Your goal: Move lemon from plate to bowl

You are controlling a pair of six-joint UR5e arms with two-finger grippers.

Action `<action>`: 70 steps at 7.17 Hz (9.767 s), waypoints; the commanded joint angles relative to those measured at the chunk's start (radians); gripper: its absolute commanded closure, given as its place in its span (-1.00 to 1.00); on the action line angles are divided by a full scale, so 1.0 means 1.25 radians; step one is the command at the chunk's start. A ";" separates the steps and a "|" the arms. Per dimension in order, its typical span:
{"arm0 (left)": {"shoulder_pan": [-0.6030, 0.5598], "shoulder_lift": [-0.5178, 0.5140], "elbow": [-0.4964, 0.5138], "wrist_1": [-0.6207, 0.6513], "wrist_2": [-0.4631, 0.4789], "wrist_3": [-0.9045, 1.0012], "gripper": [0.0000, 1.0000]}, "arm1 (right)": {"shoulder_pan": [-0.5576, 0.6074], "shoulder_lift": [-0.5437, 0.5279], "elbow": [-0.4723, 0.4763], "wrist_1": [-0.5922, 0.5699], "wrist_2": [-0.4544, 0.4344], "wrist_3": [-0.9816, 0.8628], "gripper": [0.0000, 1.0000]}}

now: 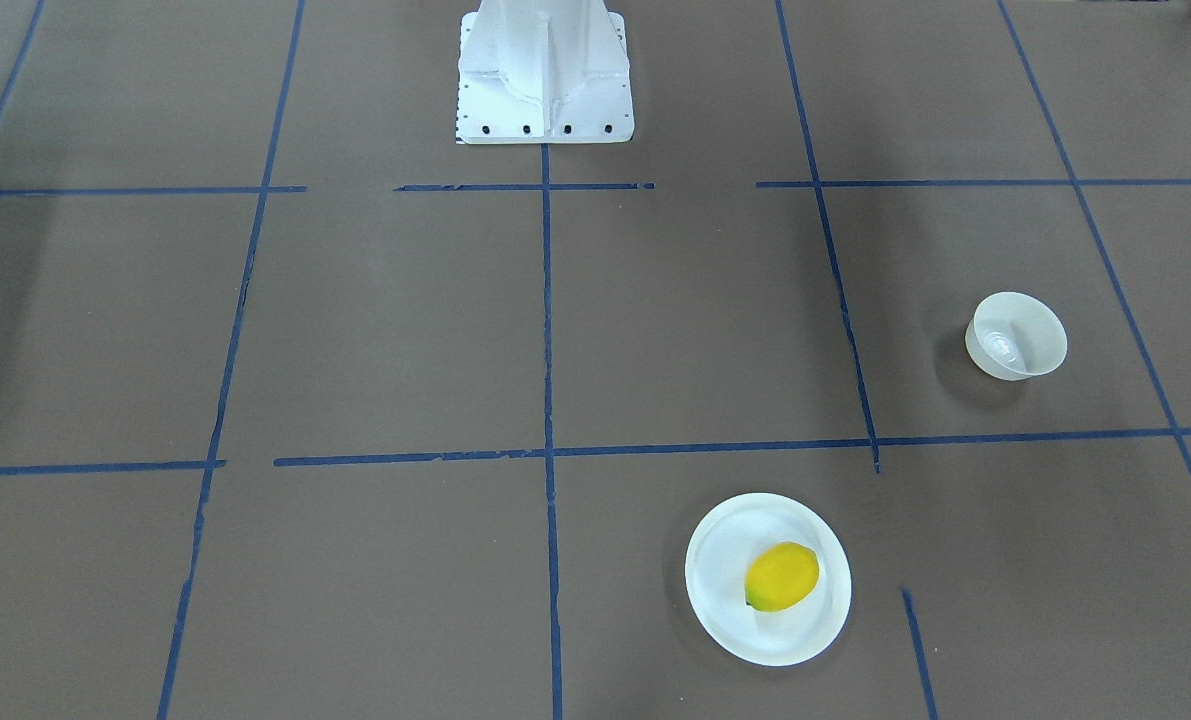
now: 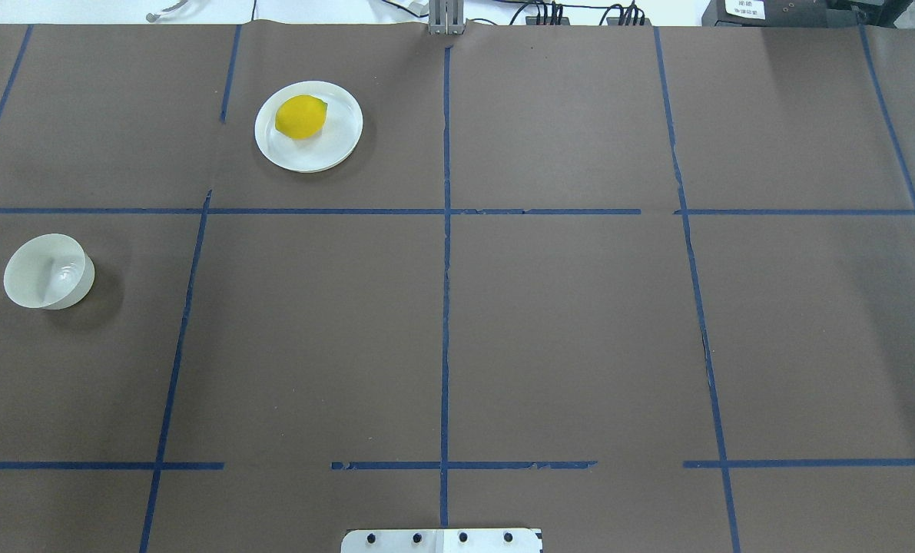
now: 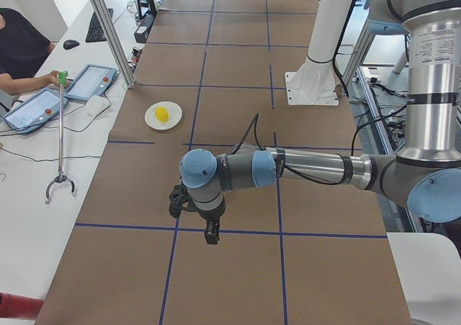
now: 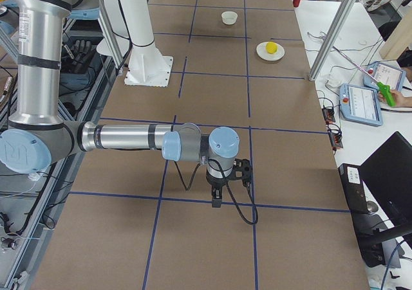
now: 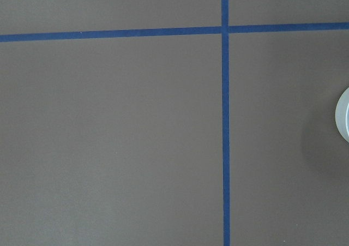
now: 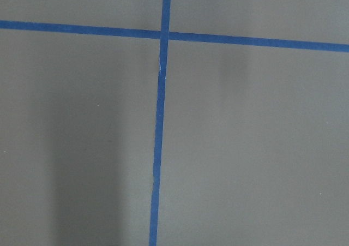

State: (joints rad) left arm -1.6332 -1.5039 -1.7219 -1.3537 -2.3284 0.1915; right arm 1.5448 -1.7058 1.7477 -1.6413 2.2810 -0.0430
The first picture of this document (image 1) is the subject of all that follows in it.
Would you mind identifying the yellow lemon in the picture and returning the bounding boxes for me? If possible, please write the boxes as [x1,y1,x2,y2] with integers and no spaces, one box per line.
[743,541,822,612]

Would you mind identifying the white plastic bowl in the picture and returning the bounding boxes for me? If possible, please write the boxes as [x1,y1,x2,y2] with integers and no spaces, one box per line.
[964,292,1070,381]

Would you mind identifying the white round plate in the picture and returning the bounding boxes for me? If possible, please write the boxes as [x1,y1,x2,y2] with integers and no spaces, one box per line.
[685,492,854,666]

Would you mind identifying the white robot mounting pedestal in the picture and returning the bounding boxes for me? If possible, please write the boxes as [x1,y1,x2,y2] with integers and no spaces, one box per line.
[455,1,636,145]

